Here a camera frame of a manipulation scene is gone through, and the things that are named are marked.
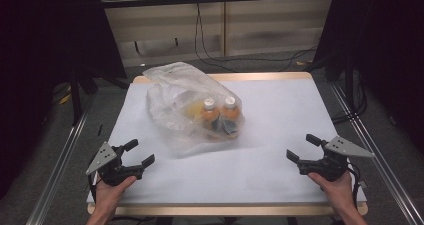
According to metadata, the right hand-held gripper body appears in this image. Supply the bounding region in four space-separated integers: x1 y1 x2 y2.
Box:
297 135 375 182

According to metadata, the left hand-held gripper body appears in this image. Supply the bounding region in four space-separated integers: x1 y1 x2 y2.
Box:
85 141 145 187

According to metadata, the clear plastic bag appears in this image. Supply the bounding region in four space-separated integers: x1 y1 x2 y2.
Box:
142 61 246 158

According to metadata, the orange drink bottle white cap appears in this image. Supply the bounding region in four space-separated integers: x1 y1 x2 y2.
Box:
199 97 221 133
220 95 242 139

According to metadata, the person's left hand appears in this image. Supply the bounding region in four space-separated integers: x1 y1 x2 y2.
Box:
94 175 138 217

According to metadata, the person's right hand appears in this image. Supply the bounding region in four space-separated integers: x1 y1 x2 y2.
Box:
306 171 356 217

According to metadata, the white table mat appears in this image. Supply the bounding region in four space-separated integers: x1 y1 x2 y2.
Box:
86 78 368 205

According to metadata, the black metal stand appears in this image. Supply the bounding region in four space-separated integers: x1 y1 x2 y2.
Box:
69 64 84 127

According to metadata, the wooden table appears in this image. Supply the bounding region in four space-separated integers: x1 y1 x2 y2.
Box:
87 71 369 217

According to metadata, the black curtain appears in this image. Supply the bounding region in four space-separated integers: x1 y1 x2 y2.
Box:
311 0 424 153
0 0 128 199

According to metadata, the right hand-held gripper cable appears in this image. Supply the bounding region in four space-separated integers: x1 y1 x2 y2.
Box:
346 164 364 210

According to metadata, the aluminium floor rail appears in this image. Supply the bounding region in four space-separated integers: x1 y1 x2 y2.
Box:
25 94 98 225
329 81 424 225

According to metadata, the black floor cable bundle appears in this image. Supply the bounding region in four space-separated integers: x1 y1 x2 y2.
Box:
331 69 368 125

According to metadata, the black cable along floor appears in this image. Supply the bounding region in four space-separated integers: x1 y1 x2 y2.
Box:
199 44 319 73

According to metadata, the black hanging wall cable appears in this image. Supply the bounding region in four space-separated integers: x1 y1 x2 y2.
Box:
193 2 238 73

